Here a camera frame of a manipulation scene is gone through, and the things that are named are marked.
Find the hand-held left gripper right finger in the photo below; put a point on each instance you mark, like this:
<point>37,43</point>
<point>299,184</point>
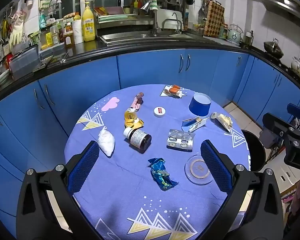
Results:
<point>215,167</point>

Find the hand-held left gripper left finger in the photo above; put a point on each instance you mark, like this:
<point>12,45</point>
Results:
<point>83,166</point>

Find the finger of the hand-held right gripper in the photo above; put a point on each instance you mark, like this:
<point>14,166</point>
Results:
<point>295,109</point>
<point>272,123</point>

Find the silver blister pack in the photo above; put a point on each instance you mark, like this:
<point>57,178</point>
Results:
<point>180,141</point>

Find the cream bread wrapper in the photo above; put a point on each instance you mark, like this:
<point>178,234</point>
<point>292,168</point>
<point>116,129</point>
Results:
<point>222,121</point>

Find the yellow foil wrapper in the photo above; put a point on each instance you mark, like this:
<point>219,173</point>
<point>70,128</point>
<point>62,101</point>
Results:
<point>131,119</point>

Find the grey bag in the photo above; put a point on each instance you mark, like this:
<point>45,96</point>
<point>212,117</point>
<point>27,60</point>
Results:
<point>268,137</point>

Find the clear round coaster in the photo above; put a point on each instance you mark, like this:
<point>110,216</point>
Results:
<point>197,169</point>

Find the white plastic bag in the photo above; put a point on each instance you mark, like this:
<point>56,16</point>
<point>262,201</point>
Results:
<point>106,143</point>

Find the white teapot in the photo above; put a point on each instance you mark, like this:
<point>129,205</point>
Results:
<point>298,66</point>

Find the blue and white carton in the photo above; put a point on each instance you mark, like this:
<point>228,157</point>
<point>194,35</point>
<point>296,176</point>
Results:
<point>193,125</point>

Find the blue foil wrapper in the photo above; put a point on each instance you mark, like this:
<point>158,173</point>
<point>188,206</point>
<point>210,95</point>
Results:
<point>161,173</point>

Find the brown medicine bottle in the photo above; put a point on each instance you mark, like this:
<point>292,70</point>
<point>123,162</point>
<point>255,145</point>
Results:
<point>138,138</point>

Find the blue paper cup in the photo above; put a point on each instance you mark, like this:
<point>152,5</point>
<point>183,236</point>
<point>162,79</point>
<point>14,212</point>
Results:
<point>199,106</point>

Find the black wok with lid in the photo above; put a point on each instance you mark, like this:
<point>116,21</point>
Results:
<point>273,48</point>

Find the white round jar lid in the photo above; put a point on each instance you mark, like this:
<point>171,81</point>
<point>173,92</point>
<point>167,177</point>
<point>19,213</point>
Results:
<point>159,111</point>

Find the pink snack wrapper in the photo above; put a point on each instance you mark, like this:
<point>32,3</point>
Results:
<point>137,101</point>

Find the orange and white package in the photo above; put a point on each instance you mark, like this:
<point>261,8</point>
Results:
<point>174,91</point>

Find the pale green kettle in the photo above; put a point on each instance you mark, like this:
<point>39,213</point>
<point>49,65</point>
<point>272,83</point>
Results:
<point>235,35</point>

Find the steel range hood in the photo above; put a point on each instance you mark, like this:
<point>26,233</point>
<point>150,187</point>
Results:
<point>285,3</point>

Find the chequered wooden cutting board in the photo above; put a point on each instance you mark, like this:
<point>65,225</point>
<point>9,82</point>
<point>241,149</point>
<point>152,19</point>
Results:
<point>214,19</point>

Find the blue kitchen cabinets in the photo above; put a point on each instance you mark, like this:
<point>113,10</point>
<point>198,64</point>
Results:
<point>150,67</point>

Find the clear plastic storage container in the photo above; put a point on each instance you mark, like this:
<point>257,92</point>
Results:
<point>23,61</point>

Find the brown glass jar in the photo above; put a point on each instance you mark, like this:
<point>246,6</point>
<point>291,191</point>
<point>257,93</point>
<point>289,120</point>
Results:
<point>69,39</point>

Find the steel sink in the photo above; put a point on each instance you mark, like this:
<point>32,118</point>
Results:
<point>130,38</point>

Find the small curved steel faucet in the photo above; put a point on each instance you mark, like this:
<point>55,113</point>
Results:
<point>177,21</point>

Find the yellow detergent bottle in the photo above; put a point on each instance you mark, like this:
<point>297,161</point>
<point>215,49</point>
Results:
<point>88,25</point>

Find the cream rubber glove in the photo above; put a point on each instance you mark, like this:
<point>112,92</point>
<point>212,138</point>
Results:
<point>16,31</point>

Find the steel faucet with striped cloth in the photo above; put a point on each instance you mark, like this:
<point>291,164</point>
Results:
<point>153,12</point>

